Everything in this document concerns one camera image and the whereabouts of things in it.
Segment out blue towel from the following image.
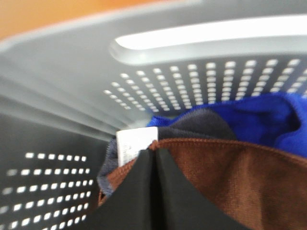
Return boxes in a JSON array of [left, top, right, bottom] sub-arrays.
[[148, 92, 307, 157]]

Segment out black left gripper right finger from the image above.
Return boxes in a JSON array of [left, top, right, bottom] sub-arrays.
[[155, 149, 247, 230]]

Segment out dark grey towel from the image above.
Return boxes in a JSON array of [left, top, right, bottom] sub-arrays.
[[97, 108, 236, 197]]

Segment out grey perforated plastic basket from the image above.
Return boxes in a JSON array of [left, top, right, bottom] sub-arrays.
[[0, 0, 307, 230]]

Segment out brown microfiber towel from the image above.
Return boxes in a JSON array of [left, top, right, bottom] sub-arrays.
[[109, 138, 307, 230]]

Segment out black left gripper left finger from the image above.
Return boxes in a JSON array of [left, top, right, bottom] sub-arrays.
[[83, 150, 160, 230]]

